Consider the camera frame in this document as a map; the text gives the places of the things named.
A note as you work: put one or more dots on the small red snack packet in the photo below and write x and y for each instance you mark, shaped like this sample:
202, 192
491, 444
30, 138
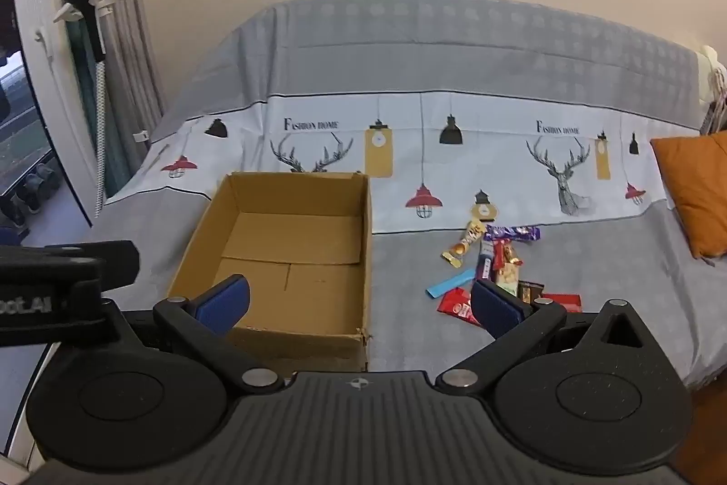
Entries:
563, 301

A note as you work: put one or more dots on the dark brown snack packet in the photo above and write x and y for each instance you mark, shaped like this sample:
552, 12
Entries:
531, 290

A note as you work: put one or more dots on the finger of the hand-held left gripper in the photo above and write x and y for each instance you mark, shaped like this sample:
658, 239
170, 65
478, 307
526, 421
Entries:
108, 263

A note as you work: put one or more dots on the light blue flat packet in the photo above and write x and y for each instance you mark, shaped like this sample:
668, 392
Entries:
450, 284

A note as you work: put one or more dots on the white and blue snack bar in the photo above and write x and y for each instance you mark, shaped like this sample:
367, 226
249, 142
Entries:
486, 263

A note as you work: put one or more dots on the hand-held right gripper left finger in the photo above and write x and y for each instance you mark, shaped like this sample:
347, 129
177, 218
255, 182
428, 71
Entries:
222, 302

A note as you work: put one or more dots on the pair of dark shoes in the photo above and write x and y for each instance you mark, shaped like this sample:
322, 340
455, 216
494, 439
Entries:
31, 186

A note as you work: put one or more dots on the white door frame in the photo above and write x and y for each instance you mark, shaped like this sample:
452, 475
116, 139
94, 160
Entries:
42, 81

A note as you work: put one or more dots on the brown cardboard box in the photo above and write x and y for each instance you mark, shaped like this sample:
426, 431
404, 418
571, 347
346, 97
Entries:
295, 240

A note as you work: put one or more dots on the green curtain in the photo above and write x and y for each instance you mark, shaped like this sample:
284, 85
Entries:
85, 81

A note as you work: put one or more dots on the red and gold snack packet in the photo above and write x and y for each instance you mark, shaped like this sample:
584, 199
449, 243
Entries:
505, 255

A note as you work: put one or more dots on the purple snack bar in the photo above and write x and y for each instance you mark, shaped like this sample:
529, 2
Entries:
513, 233

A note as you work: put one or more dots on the cream snack packet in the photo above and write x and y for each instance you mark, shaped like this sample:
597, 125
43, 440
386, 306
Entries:
508, 279

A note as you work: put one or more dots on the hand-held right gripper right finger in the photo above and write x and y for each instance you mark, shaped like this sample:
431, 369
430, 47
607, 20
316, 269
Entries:
497, 310

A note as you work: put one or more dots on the orange pillow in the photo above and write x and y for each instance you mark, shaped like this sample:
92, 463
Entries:
696, 189

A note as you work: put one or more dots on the large red snack packet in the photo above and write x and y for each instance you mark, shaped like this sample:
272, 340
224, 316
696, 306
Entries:
457, 306

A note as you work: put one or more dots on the white plush toy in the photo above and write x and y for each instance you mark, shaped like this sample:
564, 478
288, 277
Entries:
711, 64

